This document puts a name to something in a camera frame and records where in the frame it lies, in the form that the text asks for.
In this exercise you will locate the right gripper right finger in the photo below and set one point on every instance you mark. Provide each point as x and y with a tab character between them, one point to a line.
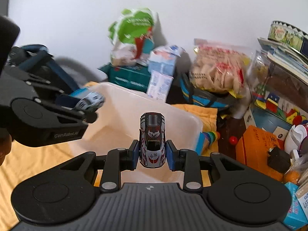
186	161

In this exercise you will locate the light blue tissue box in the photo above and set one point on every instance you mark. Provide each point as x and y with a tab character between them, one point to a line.
295	218

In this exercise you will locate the orange box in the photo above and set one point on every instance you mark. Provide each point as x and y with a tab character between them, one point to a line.
252	151

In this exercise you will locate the blue black round basket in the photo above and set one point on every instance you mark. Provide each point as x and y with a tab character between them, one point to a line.
204	98

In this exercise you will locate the small black box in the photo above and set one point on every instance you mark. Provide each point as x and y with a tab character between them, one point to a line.
278	160

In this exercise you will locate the teal cardboard box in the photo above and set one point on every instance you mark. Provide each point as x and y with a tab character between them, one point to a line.
131	77

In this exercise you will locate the small red ball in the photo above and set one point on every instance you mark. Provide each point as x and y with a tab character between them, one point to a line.
233	140

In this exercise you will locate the dark blue black bag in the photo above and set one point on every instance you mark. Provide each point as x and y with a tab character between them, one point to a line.
35	59

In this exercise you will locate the person's left hand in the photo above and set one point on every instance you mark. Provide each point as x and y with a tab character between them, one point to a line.
5	144

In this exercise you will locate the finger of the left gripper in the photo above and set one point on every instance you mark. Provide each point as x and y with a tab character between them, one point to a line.
68	101
87	117

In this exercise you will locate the white black toy police car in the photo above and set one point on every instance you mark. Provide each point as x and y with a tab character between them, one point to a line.
91	102

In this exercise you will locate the round decorated tin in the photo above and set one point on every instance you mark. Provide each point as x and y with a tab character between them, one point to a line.
288	34

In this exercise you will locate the colourful wooden puzzle board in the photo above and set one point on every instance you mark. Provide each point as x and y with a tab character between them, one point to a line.
278	106

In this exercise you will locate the rainbow wooden stacking toy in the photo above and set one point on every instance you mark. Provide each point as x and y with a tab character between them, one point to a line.
205	140

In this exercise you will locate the clear bag of crackers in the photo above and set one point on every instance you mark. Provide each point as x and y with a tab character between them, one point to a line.
220	67

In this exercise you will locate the green white snack bag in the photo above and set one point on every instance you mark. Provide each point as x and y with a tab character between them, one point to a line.
132	37

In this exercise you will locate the blue white tissue pack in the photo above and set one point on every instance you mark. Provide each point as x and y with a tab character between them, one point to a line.
161	65

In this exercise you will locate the translucent white plastic bin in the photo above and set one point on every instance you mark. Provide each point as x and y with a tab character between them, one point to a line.
119	122

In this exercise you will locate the stack of books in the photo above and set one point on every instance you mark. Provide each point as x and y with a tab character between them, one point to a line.
289	59

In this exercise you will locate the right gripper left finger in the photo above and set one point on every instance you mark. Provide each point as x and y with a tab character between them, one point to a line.
115	162

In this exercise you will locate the grey red toy race car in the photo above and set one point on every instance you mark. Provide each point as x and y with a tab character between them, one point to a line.
152	140

